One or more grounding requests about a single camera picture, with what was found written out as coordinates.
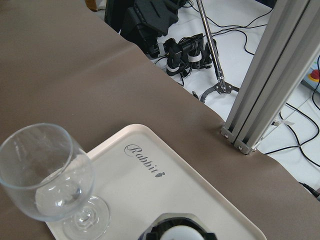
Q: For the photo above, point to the black equipment case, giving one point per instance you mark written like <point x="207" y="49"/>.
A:
<point x="142" y="22"/>

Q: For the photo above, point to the aluminium frame post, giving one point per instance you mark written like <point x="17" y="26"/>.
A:
<point x="287" y="49"/>

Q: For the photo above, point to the tea bottle white cap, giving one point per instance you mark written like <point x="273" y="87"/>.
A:
<point x="177" y="226"/>

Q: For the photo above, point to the black camera clamp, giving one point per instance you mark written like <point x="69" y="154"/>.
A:
<point x="183" y="56"/>

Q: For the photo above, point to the metal grabber stick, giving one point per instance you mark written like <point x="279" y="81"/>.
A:
<point x="221" y="87"/>

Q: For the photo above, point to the clear wine glass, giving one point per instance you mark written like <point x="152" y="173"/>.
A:
<point x="50" y="178"/>

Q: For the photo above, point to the cream rabbit tray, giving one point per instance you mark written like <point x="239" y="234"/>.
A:
<point x="141" y="177"/>

